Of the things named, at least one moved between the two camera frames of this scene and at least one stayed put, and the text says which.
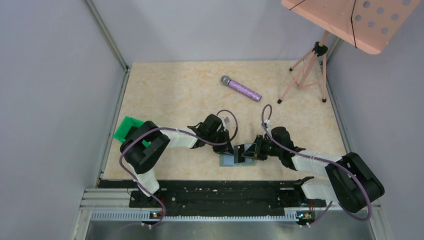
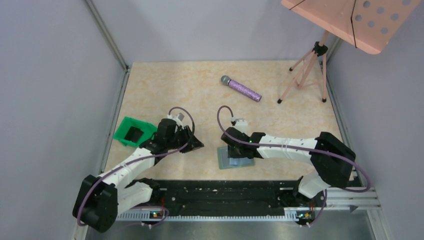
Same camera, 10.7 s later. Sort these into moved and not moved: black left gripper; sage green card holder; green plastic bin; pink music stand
Moved: black left gripper
Not moved: pink music stand; green plastic bin; sage green card holder
